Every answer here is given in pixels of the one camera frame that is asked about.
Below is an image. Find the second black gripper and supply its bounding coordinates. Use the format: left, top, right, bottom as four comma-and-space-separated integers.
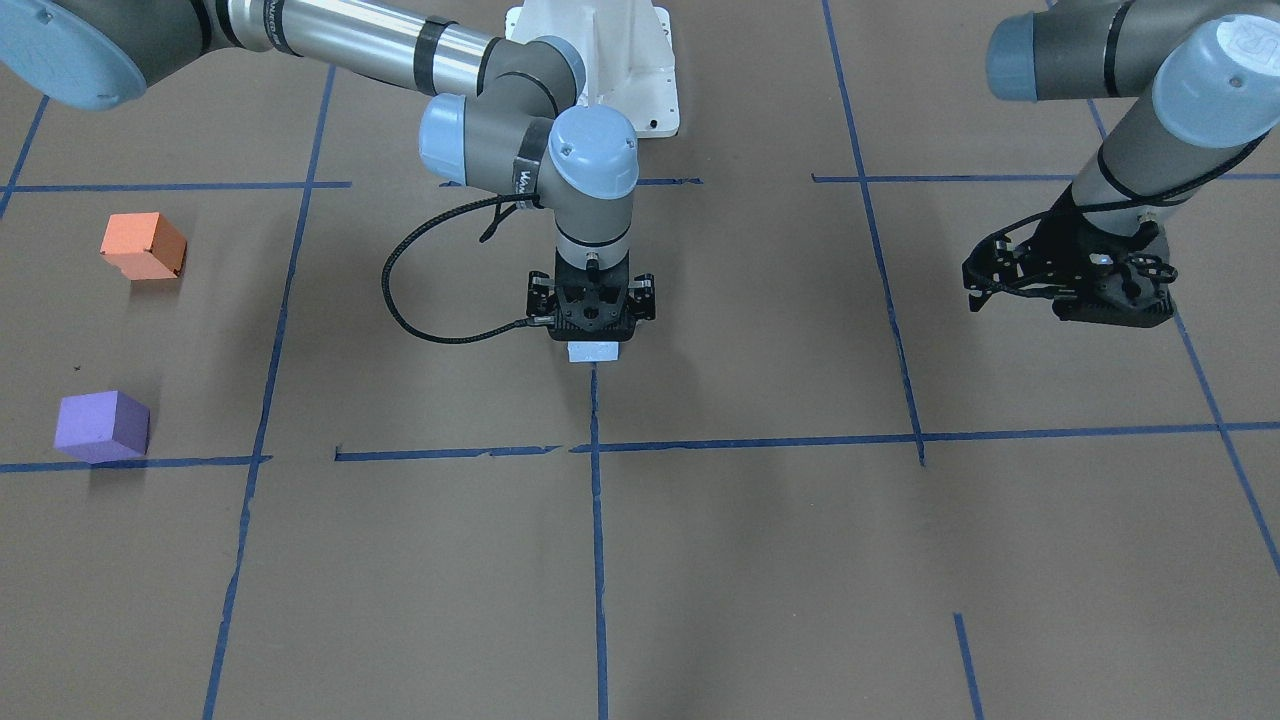
963, 208, 1179, 328

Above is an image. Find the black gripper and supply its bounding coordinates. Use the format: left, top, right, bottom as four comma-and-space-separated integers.
527, 263, 657, 342

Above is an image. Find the light blue foam block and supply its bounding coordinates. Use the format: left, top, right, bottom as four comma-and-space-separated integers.
566, 341, 621, 363

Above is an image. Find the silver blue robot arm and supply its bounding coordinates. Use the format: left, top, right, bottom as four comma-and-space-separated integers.
3, 1, 657, 342

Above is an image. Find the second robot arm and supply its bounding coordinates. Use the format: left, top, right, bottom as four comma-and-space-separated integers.
963, 1, 1279, 328

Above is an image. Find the orange foam block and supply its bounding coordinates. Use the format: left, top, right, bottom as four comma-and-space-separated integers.
99, 211, 187, 281

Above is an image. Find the purple foam block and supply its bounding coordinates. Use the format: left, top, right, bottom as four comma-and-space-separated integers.
52, 389, 150, 464

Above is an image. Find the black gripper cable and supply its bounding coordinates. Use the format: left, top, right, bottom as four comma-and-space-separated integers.
381, 195, 556, 346

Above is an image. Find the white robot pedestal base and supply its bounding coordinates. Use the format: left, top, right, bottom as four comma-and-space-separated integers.
506, 1, 681, 138

